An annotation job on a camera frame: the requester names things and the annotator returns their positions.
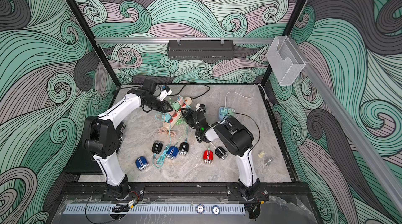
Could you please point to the black wall shelf tray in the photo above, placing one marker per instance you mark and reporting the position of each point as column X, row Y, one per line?
column 200, row 50

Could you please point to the black electric shaver middle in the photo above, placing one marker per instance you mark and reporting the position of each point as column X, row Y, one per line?
column 184, row 148

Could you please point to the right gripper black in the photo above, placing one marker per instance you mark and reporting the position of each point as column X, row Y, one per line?
column 190, row 111

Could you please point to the small clear bottle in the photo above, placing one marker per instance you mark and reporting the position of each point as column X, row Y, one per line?
column 268, row 161

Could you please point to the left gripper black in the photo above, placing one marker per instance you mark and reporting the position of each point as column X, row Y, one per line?
column 163, row 108

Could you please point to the small cream plug adapter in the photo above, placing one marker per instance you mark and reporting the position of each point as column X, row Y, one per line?
column 261, row 154

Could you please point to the green USB charger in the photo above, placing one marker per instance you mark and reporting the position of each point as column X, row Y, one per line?
column 176, row 106

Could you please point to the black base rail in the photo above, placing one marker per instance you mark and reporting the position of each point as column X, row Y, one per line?
column 231, row 191

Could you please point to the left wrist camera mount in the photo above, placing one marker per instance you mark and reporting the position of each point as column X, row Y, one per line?
column 151, row 87

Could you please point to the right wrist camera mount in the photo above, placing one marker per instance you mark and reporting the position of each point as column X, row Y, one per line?
column 201, row 108

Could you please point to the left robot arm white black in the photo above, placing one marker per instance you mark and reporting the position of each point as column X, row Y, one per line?
column 102, row 134

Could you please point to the clear acrylic wall holder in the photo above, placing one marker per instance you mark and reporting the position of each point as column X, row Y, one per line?
column 285, row 59

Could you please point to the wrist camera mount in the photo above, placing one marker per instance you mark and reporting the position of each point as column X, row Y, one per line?
column 201, row 108
column 151, row 87

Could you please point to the beige power strip red sockets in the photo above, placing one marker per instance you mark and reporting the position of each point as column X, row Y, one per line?
column 176, row 114

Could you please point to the perforated white cable duct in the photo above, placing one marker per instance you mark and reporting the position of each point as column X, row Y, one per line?
column 203, row 208

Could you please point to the teal USB charger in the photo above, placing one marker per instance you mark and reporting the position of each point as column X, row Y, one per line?
column 168, row 117

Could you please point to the pink USB charger right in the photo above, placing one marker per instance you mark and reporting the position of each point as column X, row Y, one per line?
column 181, row 101

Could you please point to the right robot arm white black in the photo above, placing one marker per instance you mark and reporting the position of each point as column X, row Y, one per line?
column 237, row 139

